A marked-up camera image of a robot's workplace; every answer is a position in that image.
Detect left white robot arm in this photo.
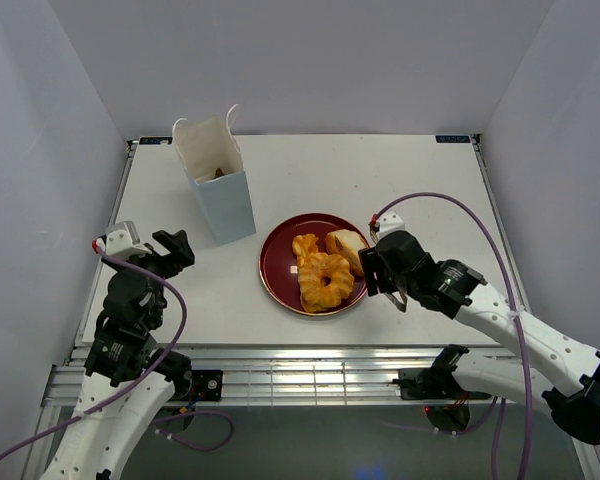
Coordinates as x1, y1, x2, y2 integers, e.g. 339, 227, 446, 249
42, 221, 195, 479

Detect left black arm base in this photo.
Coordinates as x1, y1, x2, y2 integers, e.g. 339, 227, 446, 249
172, 370, 224, 402

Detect large fluted ring bread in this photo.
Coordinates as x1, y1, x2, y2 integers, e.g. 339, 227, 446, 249
298, 252, 355, 313

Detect dark red round plate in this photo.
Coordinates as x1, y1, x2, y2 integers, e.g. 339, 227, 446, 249
258, 212, 367, 317

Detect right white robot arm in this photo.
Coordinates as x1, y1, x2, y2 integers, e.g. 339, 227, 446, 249
359, 231, 600, 445

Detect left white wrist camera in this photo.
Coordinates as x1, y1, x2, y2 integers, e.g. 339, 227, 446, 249
92, 220, 153, 261

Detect blue table label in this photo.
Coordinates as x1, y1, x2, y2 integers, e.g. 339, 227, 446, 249
138, 136, 173, 145
435, 135, 471, 144

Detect small twisted orange bread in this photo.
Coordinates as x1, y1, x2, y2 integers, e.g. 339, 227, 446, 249
292, 233, 319, 267

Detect metal serving tongs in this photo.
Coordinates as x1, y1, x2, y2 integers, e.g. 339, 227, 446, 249
383, 280, 408, 313

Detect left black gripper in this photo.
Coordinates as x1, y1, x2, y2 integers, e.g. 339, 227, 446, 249
103, 228, 194, 327

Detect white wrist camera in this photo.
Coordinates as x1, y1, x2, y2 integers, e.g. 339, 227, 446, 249
92, 220, 153, 261
369, 210, 405, 244

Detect large round bread roll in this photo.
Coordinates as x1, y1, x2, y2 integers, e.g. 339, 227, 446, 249
325, 229, 369, 278

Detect aluminium frame rail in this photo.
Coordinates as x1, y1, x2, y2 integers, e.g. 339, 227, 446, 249
39, 344, 581, 407

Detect left blue table label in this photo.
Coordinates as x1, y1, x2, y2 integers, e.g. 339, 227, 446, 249
138, 136, 173, 145

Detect right blue table label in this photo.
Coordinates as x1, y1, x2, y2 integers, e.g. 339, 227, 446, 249
435, 135, 471, 144

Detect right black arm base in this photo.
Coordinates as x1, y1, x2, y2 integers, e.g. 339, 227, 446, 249
392, 368, 492, 401

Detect light blue paper bag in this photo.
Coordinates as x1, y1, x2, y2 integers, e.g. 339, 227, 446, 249
172, 105, 256, 245

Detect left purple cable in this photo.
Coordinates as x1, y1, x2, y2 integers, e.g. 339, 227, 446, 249
0, 249, 235, 480

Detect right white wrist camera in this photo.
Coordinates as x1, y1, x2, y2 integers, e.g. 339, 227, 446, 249
369, 210, 405, 244

